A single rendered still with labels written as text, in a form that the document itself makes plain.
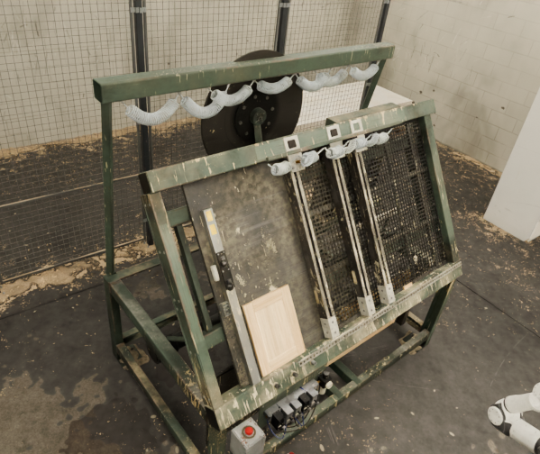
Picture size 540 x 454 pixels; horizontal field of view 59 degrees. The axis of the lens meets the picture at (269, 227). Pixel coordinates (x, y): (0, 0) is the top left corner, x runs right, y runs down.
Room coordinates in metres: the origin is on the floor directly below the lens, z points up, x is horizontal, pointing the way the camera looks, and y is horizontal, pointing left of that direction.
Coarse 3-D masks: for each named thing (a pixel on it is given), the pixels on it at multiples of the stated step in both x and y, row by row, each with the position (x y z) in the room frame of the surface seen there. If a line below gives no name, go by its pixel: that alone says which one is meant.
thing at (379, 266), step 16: (352, 128) 2.70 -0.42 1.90; (352, 160) 2.67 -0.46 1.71; (352, 176) 2.65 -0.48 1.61; (368, 192) 2.60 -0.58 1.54; (368, 208) 2.54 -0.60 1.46; (368, 224) 2.51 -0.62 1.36; (368, 240) 2.49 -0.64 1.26; (384, 256) 2.44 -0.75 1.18; (384, 272) 2.38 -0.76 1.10; (384, 288) 2.33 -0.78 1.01
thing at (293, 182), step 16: (288, 160) 2.31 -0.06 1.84; (288, 176) 2.32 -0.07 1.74; (288, 192) 2.31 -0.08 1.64; (304, 208) 2.26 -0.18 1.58; (304, 224) 2.20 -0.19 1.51; (304, 240) 2.18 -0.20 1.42; (304, 256) 2.17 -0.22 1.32; (320, 272) 2.11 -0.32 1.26; (320, 288) 2.05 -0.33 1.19; (320, 304) 2.03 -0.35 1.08; (320, 320) 2.01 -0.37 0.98; (336, 336) 1.95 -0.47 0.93
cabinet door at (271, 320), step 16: (288, 288) 1.99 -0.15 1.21; (256, 304) 1.83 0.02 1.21; (272, 304) 1.88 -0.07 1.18; (288, 304) 1.93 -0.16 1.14; (256, 320) 1.78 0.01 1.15; (272, 320) 1.83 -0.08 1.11; (288, 320) 1.89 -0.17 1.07; (256, 336) 1.73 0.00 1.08; (272, 336) 1.78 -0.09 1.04; (288, 336) 1.83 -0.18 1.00; (256, 352) 1.68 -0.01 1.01; (272, 352) 1.73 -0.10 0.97; (288, 352) 1.78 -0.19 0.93; (272, 368) 1.68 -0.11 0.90
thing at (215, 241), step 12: (204, 216) 1.92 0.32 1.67; (216, 228) 1.92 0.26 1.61; (216, 240) 1.89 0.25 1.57; (216, 252) 1.85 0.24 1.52; (216, 264) 1.83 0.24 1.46; (228, 300) 1.75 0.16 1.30; (240, 312) 1.74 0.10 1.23; (240, 324) 1.70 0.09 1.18; (240, 336) 1.67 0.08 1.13; (240, 348) 1.66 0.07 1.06; (252, 360) 1.63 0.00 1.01; (252, 372) 1.59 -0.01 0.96; (252, 384) 1.56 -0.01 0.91
